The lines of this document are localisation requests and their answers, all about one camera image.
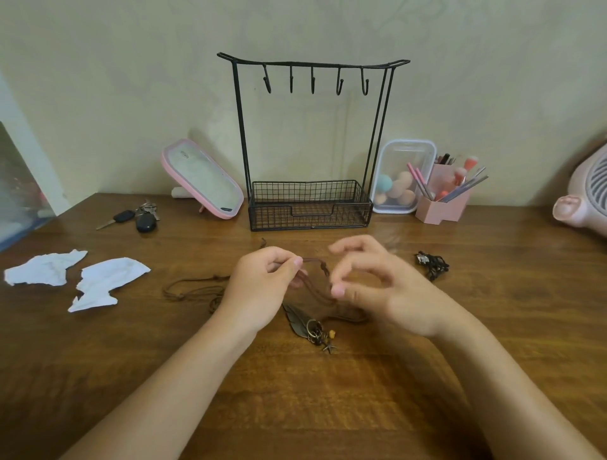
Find person's right hand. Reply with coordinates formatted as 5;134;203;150
328;234;470;340

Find person's left hand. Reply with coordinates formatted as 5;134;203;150
216;246;309;335

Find black cord flower pendant necklace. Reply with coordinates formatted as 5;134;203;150
415;251;450;281

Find brown cord leaf pendant necklace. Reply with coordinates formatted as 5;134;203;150
283;303;371;355

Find brown cord ring pendant necklace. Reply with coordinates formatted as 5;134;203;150
163;236;269;313

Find brown cord shell star necklace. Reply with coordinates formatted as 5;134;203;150
296;255;342;304

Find black wire jewelry stand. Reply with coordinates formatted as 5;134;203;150
217;52;411;232

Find person's right forearm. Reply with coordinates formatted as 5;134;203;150
431;308;606;460

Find person's left forearm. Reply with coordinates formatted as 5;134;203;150
61;308;259;460

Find pink brush holder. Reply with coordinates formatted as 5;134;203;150
415;163;471;225

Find pink pen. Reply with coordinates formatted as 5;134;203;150
407;162;429;200
415;167;434;201

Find pink framed table mirror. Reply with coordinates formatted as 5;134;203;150
160;138;245;221

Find grey purple pencil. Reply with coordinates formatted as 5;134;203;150
439;175;489;203

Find clear plastic container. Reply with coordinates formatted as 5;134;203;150
371;138;438;215

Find white crumpled paper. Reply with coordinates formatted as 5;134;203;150
3;249;89;287
68;257;152;313

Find black headed car key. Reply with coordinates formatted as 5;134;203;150
96;210;136;231

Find pink pig shaped desk fan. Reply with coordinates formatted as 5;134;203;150
552;142;607;238

